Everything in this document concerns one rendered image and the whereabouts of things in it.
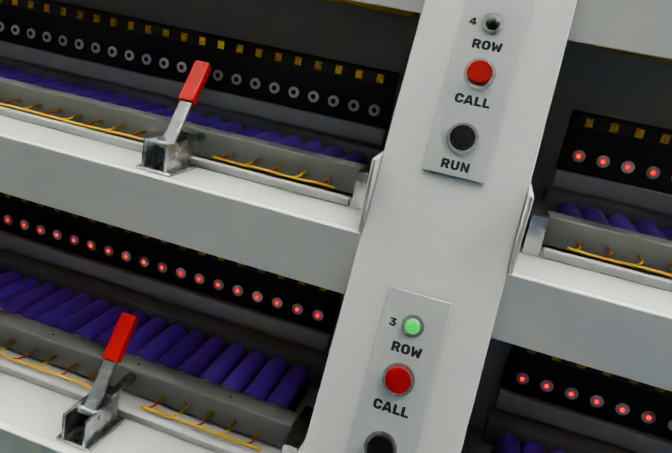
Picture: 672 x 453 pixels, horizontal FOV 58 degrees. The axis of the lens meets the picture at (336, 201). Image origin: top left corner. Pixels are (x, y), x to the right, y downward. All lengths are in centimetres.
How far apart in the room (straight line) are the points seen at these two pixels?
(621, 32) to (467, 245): 17
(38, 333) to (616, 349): 44
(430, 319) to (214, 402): 19
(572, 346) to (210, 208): 25
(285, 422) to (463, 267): 19
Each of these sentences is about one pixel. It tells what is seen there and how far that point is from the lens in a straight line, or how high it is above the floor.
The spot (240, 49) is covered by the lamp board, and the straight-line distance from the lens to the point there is 61.
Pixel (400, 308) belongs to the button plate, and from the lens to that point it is 39.
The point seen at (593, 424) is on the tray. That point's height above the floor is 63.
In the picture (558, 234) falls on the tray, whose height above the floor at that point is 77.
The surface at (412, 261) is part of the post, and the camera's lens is 39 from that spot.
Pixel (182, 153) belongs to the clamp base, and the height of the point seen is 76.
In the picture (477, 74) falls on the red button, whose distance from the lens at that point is 40.
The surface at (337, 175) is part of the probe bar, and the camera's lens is 47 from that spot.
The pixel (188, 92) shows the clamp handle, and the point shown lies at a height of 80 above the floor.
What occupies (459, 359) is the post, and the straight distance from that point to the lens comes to 39.
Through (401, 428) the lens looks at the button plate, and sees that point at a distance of 40.
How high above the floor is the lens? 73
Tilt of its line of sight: 3 degrees up
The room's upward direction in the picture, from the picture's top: 15 degrees clockwise
